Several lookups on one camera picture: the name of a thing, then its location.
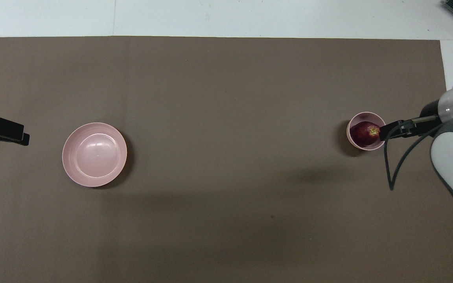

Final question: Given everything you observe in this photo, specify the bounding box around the red apple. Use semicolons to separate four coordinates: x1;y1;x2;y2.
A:
350;121;381;144

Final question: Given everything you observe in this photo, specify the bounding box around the pink bowl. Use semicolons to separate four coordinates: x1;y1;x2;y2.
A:
346;112;387;151

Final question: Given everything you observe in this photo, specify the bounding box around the pink plate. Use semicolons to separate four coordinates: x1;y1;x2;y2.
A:
62;122;127;187

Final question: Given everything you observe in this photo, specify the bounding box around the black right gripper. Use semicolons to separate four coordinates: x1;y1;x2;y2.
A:
379;100;445;142

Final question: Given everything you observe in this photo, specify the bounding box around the brown table mat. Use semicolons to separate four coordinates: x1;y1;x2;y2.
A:
0;36;453;283

